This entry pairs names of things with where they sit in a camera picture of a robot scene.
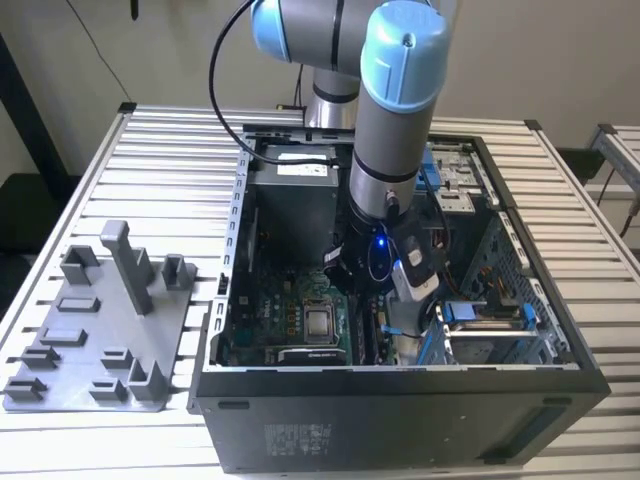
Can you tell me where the grey power supply unit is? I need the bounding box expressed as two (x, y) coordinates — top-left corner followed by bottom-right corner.
(248, 144), (353, 266)

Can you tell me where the grey metal drive cage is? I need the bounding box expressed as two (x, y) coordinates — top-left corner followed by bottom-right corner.
(417, 142), (489, 221)

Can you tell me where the silver CPU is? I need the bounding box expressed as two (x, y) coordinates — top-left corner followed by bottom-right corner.
(306, 310), (335, 337)

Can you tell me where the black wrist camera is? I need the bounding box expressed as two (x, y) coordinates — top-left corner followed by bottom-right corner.
(392, 219), (436, 281)

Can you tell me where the metal slat side table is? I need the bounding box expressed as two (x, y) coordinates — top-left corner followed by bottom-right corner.
(587, 122), (640, 171)

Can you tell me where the black graphics card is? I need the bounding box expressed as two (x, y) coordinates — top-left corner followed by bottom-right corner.
(269, 346), (349, 367)

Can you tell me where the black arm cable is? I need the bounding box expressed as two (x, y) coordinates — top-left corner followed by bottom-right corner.
(208, 0), (341, 167)

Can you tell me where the green motherboard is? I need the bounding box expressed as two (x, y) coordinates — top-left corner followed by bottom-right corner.
(222, 264), (401, 366)

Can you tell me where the black wire blue plug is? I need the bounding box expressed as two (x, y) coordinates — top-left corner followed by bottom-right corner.
(381, 323), (431, 341)

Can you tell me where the black open PC case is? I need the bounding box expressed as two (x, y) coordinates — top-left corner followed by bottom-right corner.
(187, 122), (614, 476)

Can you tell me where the grey plastic part rack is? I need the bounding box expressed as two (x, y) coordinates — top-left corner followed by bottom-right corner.
(1, 219), (199, 414)

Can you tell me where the blue disk carrier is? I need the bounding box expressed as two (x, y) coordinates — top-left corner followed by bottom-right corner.
(439, 301), (541, 351)
(419, 149), (444, 194)

